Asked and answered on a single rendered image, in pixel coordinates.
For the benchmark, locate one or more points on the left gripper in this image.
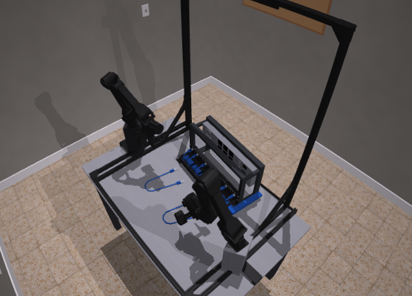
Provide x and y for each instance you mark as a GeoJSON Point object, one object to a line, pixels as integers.
{"type": "Point", "coordinates": [182, 218]}

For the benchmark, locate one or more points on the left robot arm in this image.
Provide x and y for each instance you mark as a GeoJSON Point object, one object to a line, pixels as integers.
{"type": "Point", "coordinates": [210, 203]}

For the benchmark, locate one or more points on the black patch panel jack row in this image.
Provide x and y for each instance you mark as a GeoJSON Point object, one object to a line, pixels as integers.
{"type": "Point", "coordinates": [211, 164]}

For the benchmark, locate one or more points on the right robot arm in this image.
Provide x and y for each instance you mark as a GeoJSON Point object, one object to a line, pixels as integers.
{"type": "Point", "coordinates": [131, 107]}

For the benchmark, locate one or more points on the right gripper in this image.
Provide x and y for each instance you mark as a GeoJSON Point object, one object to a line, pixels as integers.
{"type": "Point", "coordinates": [153, 140]}

